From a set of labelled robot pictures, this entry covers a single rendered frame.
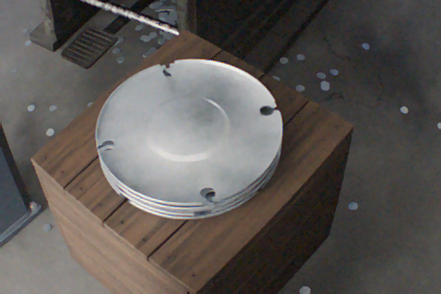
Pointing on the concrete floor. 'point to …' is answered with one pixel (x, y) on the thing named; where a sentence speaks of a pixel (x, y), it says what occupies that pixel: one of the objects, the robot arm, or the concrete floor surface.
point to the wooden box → (227, 248)
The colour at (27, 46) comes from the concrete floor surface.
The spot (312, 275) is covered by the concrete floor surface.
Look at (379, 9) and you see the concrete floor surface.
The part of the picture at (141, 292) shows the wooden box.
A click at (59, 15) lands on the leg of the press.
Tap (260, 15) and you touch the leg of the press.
